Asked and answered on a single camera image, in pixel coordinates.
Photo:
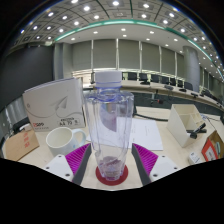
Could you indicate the clear plastic bottle white cap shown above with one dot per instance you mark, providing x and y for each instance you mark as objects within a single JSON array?
[{"x": 108, "y": 133}]

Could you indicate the curved conference desk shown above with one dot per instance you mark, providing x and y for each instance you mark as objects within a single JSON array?
[{"x": 150, "y": 87}]

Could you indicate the white copy paper box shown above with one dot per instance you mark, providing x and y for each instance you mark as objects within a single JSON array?
[{"x": 53, "y": 106}]

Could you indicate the white ceramic mug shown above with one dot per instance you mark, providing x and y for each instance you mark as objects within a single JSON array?
[{"x": 61, "y": 141}]

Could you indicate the black device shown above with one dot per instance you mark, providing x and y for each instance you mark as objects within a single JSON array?
[{"x": 20, "y": 124}]

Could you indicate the open cardboard box red side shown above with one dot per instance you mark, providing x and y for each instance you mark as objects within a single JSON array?
[{"x": 211, "y": 150}]

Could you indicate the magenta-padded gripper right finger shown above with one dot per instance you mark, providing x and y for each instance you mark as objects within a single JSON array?
[{"x": 148, "y": 160}]

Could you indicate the white printed paper sheet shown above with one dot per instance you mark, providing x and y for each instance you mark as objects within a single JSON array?
[{"x": 145, "y": 133}]

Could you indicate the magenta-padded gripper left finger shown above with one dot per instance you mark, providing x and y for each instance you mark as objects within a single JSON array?
[{"x": 76, "y": 160}]

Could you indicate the small white charger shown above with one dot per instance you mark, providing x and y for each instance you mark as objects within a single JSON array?
[{"x": 194, "y": 158}]

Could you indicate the black stapler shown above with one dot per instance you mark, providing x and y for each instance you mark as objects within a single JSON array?
[{"x": 196, "y": 130}]

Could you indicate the white desk organiser box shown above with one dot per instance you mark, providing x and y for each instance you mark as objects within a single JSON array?
[{"x": 178, "y": 126}]

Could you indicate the group of ceiling lights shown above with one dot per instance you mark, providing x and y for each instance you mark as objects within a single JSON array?
[{"x": 115, "y": 3}]

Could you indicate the flat round red coaster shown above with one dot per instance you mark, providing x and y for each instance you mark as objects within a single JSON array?
[{"x": 125, "y": 175}]

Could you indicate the row of black office chairs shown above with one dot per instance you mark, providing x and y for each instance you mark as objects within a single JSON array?
[{"x": 143, "y": 76}]

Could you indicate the brown cardboard envelope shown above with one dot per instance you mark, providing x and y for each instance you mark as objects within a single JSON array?
[{"x": 20, "y": 145}]

